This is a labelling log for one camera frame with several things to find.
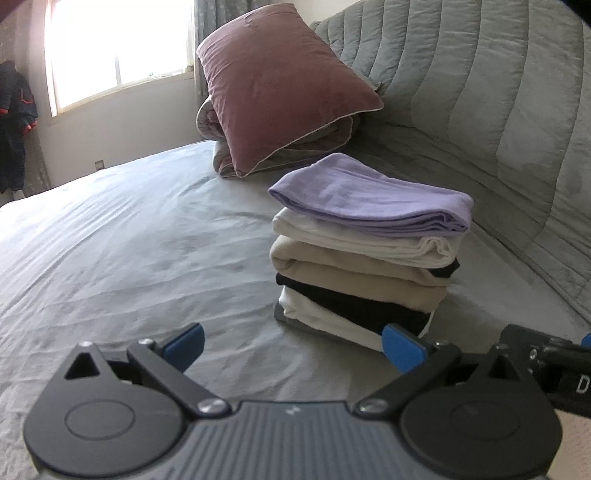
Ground window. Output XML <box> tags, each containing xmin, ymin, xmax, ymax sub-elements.
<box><xmin>44</xmin><ymin>0</ymin><xmax>197</xmax><ymax>118</ymax></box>

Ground grey patterned curtain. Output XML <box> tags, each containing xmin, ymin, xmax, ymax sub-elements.
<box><xmin>191</xmin><ymin>0</ymin><xmax>220</xmax><ymax>70</ymax></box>

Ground pink pillow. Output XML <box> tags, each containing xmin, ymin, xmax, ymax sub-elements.
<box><xmin>196</xmin><ymin>4</ymin><xmax>385</xmax><ymax>178</ymax></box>

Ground dark hanging jacket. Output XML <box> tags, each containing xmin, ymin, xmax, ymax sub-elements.
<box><xmin>0</xmin><ymin>60</ymin><xmax>38</xmax><ymax>195</ymax></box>

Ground folded white pink quilt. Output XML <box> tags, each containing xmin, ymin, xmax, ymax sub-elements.
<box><xmin>196</xmin><ymin>97</ymin><xmax>361</xmax><ymax>178</ymax></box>

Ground grey quilted headboard cover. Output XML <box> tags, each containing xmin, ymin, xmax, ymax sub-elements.
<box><xmin>309</xmin><ymin>0</ymin><xmax>591</xmax><ymax>319</ymax></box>

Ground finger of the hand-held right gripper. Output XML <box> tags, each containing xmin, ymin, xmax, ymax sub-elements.
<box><xmin>501</xmin><ymin>324</ymin><xmax>550</xmax><ymax>370</ymax></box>

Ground stack of folded clothes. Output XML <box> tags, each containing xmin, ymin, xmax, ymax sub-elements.
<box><xmin>269</xmin><ymin>206</ymin><xmax>464</xmax><ymax>354</ymax></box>

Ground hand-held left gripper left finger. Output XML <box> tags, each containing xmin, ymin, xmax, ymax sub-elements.
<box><xmin>62</xmin><ymin>323</ymin><xmax>232</xmax><ymax>418</ymax></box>

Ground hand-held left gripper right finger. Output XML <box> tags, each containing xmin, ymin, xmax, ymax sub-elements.
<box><xmin>355</xmin><ymin>323</ymin><xmax>529</xmax><ymax>418</ymax></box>

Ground lilac pants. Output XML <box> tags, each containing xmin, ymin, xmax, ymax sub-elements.
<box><xmin>268</xmin><ymin>152</ymin><xmax>475</xmax><ymax>239</ymax></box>

